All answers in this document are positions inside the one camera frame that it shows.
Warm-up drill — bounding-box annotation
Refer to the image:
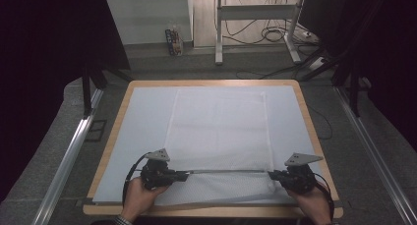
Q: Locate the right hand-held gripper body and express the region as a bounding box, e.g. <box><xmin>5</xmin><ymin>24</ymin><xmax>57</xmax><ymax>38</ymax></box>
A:
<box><xmin>282</xmin><ymin>151</ymin><xmax>325</xmax><ymax>196</ymax></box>

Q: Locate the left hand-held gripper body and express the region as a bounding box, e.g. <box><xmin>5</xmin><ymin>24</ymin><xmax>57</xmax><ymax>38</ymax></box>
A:
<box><xmin>140</xmin><ymin>147</ymin><xmax>173</xmax><ymax>192</ymax></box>

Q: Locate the white mesh laundry bag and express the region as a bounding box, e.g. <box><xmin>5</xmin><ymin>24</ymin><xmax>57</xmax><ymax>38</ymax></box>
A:
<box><xmin>152</xmin><ymin>86</ymin><xmax>280</xmax><ymax>207</ymax></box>

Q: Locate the person's left hand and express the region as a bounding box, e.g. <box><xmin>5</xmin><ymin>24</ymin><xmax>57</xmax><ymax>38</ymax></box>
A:
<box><xmin>120</xmin><ymin>177</ymin><xmax>170</xmax><ymax>223</ymax></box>

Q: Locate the person's right hand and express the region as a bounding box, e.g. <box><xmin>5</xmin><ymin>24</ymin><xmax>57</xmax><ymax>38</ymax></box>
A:
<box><xmin>286</xmin><ymin>181</ymin><xmax>332</xmax><ymax>225</ymax></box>

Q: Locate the person's left sleeve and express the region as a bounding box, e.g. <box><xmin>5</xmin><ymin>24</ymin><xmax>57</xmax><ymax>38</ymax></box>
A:
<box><xmin>112</xmin><ymin>214</ymin><xmax>134</xmax><ymax>225</ymax></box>

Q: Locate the wooden framed white board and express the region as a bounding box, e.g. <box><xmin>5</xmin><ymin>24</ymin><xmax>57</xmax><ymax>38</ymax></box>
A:
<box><xmin>91</xmin><ymin>84</ymin><xmax>330</xmax><ymax>207</ymax></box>

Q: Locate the black metal stand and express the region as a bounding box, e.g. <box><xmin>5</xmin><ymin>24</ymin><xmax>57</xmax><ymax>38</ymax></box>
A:
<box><xmin>81</xmin><ymin>63</ymin><xmax>110</xmax><ymax>119</ymax></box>

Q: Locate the white power strip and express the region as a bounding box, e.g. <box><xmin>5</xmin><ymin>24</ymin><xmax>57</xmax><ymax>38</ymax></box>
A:
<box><xmin>307</xmin><ymin>55</ymin><xmax>327</xmax><ymax>72</ymax></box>

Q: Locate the dark curtain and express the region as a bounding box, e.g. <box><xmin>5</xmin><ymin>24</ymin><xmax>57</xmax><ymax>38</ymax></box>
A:
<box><xmin>0</xmin><ymin>0</ymin><xmax>132</xmax><ymax>203</ymax></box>
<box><xmin>298</xmin><ymin>0</ymin><xmax>417</xmax><ymax>154</ymax></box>

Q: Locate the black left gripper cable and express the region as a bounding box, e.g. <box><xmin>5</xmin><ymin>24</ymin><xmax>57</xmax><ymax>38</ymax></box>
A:
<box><xmin>121</xmin><ymin>151</ymin><xmax>149</xmax><ymax>213</ymax></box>

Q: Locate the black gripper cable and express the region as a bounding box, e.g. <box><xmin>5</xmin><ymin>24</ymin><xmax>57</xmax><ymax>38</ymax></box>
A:
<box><xmin>121</xmin><ymin>151</ymin><xmax>149</xmax><ymax>213</ymax></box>
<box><xmin>312</xmin><ymin>171</ymin><xmax>336</xmax><ymax>220</ymax></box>

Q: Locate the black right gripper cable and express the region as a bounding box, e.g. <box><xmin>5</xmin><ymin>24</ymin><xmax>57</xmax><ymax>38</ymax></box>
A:
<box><xmin>312</xmin><ymin>171</ymin><xmax>336</xmax><ymax>220</ymax></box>

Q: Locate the thin black cable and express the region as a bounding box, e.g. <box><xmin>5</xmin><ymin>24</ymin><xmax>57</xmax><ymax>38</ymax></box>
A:
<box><xmin>306</xmin><ymin>103</ymin><xmax>334</xmax><ymax>141</ymax></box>

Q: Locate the black floor frame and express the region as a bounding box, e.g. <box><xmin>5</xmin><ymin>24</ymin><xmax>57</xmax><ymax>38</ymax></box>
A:
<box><xmin>85</xmin><ymin>119</ymin><xmax>108</xmax><ymax>142</ymax></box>

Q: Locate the aluminium rail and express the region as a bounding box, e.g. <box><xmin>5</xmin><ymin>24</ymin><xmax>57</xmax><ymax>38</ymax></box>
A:
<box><xmin>31</xmin><ymin>88</ymin><xmax>105</xmax><ymax>225</ymax></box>
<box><xmin>333</xmin><ymin>85</ymin><xmax>417</xmax><ymax>225</ymax></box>

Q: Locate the black floor cable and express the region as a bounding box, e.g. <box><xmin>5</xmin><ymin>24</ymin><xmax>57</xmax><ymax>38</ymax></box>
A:
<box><xmin>235</xmin><ymin>63</ymin><xmax>310</xmax><ymax>81</ymax></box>

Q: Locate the tangle of black cables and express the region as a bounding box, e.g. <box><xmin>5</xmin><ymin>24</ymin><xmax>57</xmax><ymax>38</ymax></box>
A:
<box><xmin>221</xmin><ymin>0</ymin><xmax>297</xmax><ymax>46</ymax></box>

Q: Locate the white metal desk frame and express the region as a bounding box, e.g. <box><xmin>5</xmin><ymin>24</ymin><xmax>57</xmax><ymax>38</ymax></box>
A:
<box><xmin>213</xmin><ymin>0</ymin><xmax>308</xmax><ymax>66</ymax></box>

